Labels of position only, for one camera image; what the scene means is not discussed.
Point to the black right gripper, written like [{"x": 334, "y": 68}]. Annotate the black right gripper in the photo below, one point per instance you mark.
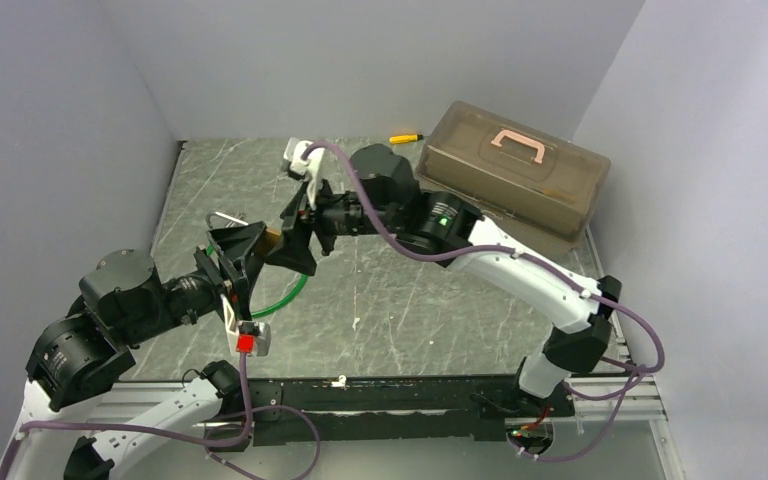
[{"x": 293, "y": 250}]

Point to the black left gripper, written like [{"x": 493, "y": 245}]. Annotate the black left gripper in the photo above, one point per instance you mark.
[{"x": 241, "y": 242}]

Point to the green cable lock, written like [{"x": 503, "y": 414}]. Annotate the green cable lock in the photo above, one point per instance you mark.
[{"x": 284, "y": 301}]

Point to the brass padlock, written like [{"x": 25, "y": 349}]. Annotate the brass padlock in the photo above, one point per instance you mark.
[{"x": 226, "y": 231}]

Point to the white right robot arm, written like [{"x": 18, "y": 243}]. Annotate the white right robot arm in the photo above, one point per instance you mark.
[{"x": 375, "y": 192}]

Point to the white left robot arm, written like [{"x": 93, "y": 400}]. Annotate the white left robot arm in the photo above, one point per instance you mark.
[{"x": 123, "y": 303}]

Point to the yellow screwdriver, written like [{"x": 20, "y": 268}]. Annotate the yellow screwdriver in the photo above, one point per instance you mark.
[{"x": 405, "y": 139}]

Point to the translucent brown toolbox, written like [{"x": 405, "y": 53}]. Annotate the translucent brown toolbox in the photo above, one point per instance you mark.
[{"x": 541, "y": 189}]

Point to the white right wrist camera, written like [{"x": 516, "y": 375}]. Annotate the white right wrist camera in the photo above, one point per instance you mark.
[{"x": 306, "y": 170}]

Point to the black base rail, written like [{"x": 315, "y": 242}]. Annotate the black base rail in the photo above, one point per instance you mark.
[{"x": 480, "y": 407}]

